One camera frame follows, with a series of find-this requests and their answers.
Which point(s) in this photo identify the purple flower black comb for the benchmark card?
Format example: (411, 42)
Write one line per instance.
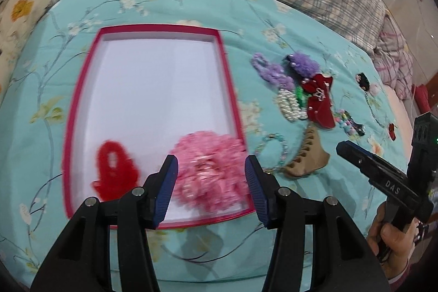
(302, 64)

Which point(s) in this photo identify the green ribbon hair clip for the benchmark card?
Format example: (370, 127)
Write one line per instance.
(301, 97)

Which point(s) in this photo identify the black beaded hair clip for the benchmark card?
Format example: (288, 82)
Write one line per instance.
(363, 81)

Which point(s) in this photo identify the purple sequin scrunchie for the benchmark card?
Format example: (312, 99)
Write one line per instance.
(272, 73)

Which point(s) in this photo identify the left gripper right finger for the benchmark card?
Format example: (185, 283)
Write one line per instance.
(342, 259)

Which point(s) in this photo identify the right hand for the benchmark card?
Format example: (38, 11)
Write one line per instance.
(400, 242)

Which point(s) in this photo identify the red velvet bow clip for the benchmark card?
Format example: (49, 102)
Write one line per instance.
(318, 102)

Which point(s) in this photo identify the tan hair claw clip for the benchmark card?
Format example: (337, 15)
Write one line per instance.
(310, 157)

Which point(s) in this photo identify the pink plaid pillow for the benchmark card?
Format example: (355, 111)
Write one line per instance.
(392, 58)

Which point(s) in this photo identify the red fluffy scrunchie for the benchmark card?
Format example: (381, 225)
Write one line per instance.
(117, 172)

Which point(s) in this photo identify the pink fuzzy ball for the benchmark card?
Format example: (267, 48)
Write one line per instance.
(374, 89)

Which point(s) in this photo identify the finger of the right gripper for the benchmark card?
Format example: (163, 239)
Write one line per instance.
(356, 155)

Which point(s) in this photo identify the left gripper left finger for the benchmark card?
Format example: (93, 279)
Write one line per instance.
(79, 260)

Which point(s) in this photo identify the red gem brooch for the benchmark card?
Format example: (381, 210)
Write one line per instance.
(392, 131)

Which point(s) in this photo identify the silver metal wristwatch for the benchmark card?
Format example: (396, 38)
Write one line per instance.
(359, 129)

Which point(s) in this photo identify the teal floral bedsheet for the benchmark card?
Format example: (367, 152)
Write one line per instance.
(36, 106)

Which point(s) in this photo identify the pink fabric flower scrunchie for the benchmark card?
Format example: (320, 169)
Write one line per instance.
(211, 171)

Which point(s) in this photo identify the red shallow box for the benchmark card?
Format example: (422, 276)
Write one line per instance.
(145, 86)

